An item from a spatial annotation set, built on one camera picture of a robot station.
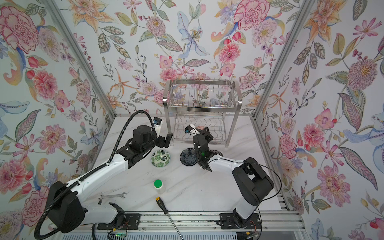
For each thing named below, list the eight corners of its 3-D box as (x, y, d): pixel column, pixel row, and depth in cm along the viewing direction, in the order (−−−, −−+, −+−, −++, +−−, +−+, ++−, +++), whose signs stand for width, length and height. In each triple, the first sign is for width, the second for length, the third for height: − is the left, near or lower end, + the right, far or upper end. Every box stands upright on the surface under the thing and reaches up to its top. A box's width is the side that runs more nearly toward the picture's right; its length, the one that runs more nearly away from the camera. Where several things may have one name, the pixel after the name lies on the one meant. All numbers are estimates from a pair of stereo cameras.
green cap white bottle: (156, 194, 84) (152, 187, 76) (157, 186, 87) (154, 179, 79) (164, 194, 84) (162, 187, 76) (165, 186, 87) (163, 179, 79)
